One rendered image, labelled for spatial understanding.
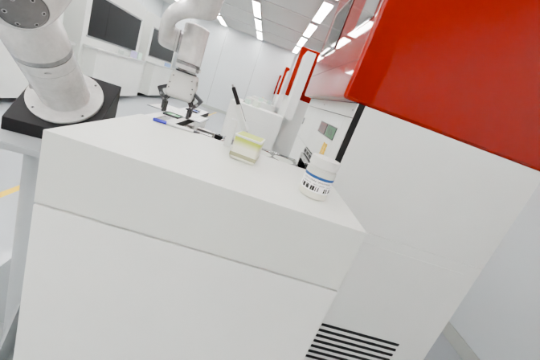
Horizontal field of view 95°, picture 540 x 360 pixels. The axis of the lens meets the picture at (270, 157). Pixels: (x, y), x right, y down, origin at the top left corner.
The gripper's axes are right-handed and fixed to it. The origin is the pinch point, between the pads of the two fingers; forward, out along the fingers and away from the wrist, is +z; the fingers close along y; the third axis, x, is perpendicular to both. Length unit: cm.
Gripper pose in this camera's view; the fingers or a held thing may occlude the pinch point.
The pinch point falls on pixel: (176, 112)
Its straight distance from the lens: 101.8
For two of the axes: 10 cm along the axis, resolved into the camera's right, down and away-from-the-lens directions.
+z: -3.3, 9.1, 2.3
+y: -9.4, -3.2, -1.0
